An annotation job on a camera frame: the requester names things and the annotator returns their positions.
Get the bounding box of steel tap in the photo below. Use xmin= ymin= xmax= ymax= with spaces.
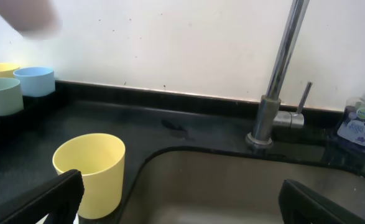
xmin=245 ymin=0 xmax=313 ymax=147

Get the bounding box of green cup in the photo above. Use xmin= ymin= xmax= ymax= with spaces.
xmin=0 ymin=77 xmax=25 ymax=117

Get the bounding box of blue cup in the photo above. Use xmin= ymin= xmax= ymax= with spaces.
xmin=13 ymin=67 xmax=56 ymax=98

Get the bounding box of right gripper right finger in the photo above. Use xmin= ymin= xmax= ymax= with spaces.
xmin=278 ymin=179 xmax=365 ymax=224

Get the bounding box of steel sink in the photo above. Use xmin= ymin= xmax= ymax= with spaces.
xmin=119 ymin=147 xmax=365 ymax=224

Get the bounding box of blue soap bottle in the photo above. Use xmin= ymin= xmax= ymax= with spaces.
xmin=321 ymin=90 xmax=365 ymax=170

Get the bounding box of pink cup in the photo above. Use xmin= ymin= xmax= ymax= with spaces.
xmin=0 ymin=0 xmax=63 ymax=40

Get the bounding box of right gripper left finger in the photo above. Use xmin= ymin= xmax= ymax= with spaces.
xmin=0 ymin=169 xmax=85 ymax=224

